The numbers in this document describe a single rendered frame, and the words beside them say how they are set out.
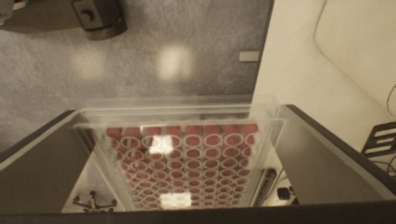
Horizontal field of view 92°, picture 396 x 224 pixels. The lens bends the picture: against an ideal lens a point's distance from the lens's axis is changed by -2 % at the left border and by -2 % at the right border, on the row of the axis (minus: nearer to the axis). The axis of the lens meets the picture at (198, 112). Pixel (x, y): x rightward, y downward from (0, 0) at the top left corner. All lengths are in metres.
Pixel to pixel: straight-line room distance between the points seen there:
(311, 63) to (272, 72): 0.08
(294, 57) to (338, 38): 0.10
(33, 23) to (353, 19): 1.15
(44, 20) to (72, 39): 0.23
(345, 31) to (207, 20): 0.87
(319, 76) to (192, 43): 0.83
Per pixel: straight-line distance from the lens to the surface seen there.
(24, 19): 1.21
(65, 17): 1.11
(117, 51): 1.28
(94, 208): 2.78
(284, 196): 0.69
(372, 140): 0.76
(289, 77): 0.46
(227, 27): 1.17
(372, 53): 0.32
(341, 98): 0.57
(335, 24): 0.38
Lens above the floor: 1.10
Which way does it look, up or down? 48 degrees down
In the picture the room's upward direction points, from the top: 177 degrees clockwise
